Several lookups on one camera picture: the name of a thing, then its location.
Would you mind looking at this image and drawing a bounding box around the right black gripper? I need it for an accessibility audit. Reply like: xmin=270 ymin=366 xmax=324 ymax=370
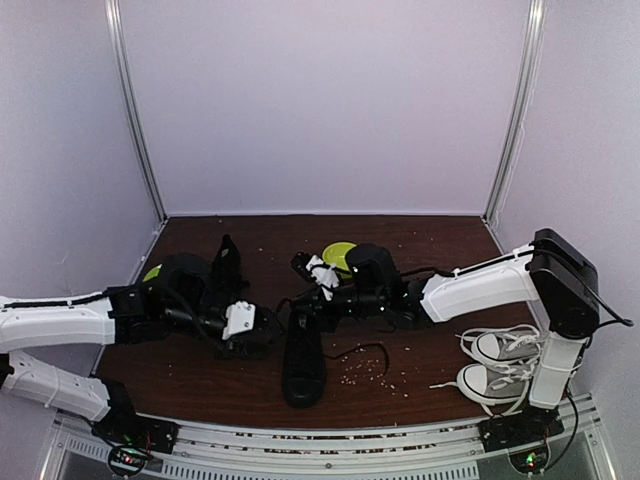
xmin=290 ymin=283 xmax=386 ymax=334

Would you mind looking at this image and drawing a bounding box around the black sneaker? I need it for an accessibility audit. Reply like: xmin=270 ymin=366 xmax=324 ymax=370
xmin=208 ymin=234 xmax=250 ymax=305
xmin=279 ymin=307 xmax=391 ymax=410

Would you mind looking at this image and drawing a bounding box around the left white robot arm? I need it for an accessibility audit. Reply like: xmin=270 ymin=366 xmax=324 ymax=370
xmin=1 ymin=282 xmax=284 ymax=444

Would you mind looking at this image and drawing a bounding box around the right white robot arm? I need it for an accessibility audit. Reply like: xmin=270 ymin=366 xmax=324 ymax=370
xmin=282 ymin=229 xmax=602 ymax=442

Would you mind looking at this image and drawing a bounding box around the green bowl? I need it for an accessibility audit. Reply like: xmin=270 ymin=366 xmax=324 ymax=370
xmin=321 ymin=241 xmax=356 ymax=279

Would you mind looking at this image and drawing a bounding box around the green plate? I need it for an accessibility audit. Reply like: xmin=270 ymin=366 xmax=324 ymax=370
xmin=142 ymin=265 xmax=162 ymax=282

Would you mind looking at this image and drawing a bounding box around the grey sneaker rear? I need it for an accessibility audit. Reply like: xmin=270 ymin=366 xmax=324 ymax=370
xmin=458 ymin=324 xmax=544 ymax=366

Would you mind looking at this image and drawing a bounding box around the grey sneaker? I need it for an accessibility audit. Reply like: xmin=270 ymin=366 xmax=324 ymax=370
xmin=458 ymin=324 xmax=544 ymax=366
xmin=429 ymin=363 xmax=535 ymax=416

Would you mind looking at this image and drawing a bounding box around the grey sneaker front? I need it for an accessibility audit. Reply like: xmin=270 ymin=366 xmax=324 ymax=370
xmin=429 ymin=363 xmax=535 ymax=416

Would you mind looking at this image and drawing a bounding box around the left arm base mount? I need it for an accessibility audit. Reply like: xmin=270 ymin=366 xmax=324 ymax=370
xmin=86 ymin=414 xmax=179 ymax=479

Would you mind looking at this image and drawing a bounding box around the aluminium front rail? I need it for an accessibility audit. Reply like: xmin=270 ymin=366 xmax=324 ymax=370
xmin=49 ymin=392 xmax=606 ymax=480

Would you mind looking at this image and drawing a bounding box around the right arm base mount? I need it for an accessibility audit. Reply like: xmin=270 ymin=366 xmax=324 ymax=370
xmin=477 ymin=407 xmax=565 ymax=476

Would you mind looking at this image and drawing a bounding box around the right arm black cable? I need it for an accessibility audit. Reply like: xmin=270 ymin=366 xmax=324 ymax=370
xmin=589 ymin=284 xmax=635 ymax=329

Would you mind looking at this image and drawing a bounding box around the right aluminium frame post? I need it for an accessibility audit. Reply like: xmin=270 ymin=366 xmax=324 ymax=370
xmin=483 ymin=0 xmax=546 ymax=228

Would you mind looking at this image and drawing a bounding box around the aluminium frame post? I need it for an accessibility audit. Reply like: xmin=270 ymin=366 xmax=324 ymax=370
xmin=104 ymin=0 xmax=168 ymax=222
xmin=483 ymin=0 xmax=546 ymax=228

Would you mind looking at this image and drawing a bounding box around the left aluminium frame post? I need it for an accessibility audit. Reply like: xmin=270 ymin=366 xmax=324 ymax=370
xmin=104 ymin=0 xmax=168 ymax=222

